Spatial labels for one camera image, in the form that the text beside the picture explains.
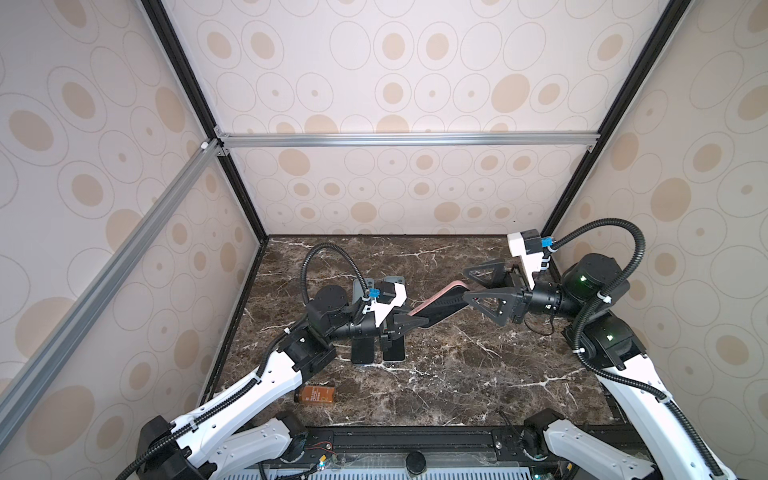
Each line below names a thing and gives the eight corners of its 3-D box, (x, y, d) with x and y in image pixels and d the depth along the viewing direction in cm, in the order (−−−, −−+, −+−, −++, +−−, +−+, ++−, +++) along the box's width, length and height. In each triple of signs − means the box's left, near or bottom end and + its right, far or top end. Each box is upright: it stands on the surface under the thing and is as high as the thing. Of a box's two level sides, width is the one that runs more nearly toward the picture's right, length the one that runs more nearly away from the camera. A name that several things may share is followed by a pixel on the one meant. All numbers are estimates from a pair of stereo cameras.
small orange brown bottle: (297, 404, 82) (293, 400, 79) (299, 391, 84) (296, 386, 81) (333, 404, 82) (331, 400, 79) (335, 391, 84) (332, 386, 81)
